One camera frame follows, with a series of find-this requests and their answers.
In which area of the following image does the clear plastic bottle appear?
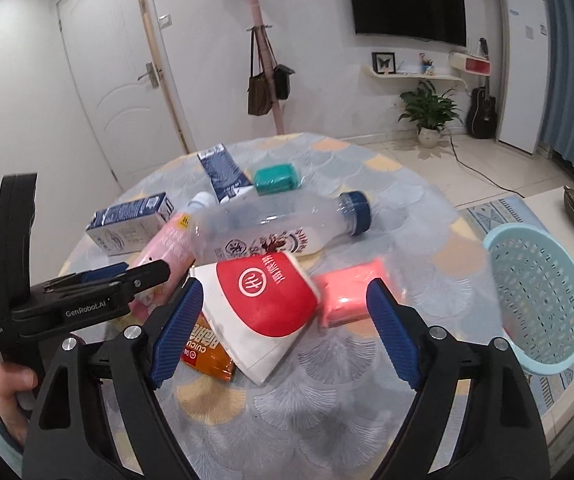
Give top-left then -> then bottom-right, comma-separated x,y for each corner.
189,188 -> 372,264

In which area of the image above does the green tissue pack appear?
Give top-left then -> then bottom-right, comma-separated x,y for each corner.
253,164 -> 300,195

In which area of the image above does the brown hanging bag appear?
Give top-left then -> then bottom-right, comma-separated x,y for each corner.
248,27 -> 272,116

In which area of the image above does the white coffee table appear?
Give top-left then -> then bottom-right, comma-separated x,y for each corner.
524,188 -> 574,260

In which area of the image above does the orange snack wrapper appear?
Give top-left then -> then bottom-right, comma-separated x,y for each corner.
180,314 -> 235,382

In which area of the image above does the light blue laundry basket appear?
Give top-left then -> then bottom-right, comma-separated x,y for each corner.
483,222 -> 574,376

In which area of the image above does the black acoustic guitar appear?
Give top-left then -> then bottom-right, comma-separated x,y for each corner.
466,37 -> 500,140

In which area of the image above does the dark blue snack packet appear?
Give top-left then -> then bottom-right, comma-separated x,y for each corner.
197,144 -> 253,204

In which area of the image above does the pink drink bottle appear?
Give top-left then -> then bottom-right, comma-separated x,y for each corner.
130,192 -> 216,322

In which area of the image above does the white wall shelf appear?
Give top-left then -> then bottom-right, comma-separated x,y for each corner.
360,65 -> 468,88

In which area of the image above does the blue patterned rug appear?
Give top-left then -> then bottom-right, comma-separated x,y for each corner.
462,196 -> 574,413

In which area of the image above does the framed butterfly picture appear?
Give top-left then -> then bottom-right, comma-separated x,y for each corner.
372,52 -> 396,75

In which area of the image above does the white standing air conditioner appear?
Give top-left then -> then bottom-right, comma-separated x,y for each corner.
497,0 -> 549,155

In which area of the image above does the left hand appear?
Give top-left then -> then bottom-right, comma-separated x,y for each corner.
0,362 -> 38,446

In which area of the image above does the black hanging bag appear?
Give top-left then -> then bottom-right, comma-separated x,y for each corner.
273,64 -> 294,101

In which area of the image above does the red white wall box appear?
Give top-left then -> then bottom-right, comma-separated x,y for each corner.
448,52 -> 492,77

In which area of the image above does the blue milk carton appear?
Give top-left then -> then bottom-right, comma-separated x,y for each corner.
85,192 -> 174,256

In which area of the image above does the black wall television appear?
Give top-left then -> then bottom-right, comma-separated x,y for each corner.
351,0 -> 467,47

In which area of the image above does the pink tissue pack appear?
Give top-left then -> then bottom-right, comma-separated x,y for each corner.
313,258 -> 389,330

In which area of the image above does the red white paper cup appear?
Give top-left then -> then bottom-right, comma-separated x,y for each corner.
192,252 -> 320,386

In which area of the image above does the pink coat rack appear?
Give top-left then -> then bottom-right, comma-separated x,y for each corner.
249,0 -> 286,136

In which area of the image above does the white door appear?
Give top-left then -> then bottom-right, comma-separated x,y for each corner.
57,0 -> 185,190

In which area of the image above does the green potted plant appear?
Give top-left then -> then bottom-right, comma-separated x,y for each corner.
398,79 -> 462,148

